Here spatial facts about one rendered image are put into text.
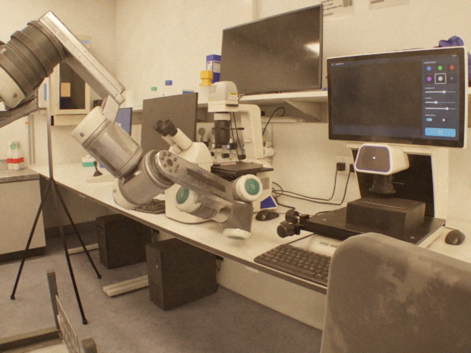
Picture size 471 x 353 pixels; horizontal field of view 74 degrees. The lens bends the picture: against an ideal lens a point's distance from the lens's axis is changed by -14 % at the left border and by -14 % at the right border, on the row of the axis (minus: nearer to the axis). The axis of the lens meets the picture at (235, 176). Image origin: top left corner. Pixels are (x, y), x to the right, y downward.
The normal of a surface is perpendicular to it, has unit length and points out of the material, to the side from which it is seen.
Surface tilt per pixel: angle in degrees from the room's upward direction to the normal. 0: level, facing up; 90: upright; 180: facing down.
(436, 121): 93
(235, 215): 75
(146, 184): 114
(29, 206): 90
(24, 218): 90
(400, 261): 68
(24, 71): 103
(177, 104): 86
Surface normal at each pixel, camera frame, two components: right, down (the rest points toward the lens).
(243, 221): 0.69, -0.15
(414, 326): -0.89, 0.07
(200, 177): 0.76, -0.43
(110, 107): 0.54, -0.03
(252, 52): -0.73, 0.03
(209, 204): 0.14, 0.83
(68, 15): 0.68, 0.11
